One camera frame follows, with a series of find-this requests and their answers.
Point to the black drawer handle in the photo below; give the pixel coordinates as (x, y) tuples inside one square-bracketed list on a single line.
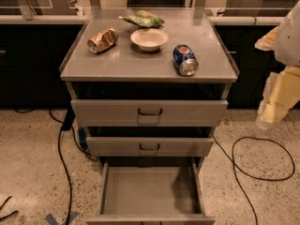
[(156, 113), (149, 147)]

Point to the green chip bag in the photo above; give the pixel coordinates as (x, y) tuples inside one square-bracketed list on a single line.
[(144, 19)]

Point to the white bowl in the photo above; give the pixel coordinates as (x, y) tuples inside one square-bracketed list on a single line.
[(149, 40)]

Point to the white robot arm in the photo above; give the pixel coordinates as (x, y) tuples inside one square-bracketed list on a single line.
[(287, 48)]

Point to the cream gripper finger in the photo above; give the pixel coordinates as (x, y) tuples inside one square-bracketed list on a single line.
[(268, 41), (280, 94)]

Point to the crushed gold soda can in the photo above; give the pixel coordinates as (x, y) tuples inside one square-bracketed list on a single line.
[(102, 41)]

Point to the grey top drawer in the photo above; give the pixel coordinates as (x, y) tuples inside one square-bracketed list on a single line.
[(124, 113)]

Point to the black middle drawer handle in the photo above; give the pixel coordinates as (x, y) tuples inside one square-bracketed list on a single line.
[(149, 147)]

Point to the blue floor tape cross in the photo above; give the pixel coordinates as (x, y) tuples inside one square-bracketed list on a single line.
[(51, 220)]

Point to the black top drawer handle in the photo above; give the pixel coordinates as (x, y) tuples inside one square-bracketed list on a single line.
[(156, 113)]

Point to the blue pepsi can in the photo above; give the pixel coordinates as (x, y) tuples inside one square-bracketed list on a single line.
[(184, 60)]

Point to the grey middle drawer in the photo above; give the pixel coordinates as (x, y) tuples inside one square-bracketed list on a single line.
[(129, 147)]

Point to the grey open bottom drawer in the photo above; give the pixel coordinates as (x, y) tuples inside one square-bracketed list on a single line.
[(151, 195)]

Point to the grey drawer cabinet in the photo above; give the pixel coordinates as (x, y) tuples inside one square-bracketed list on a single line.
[(126, 72)]

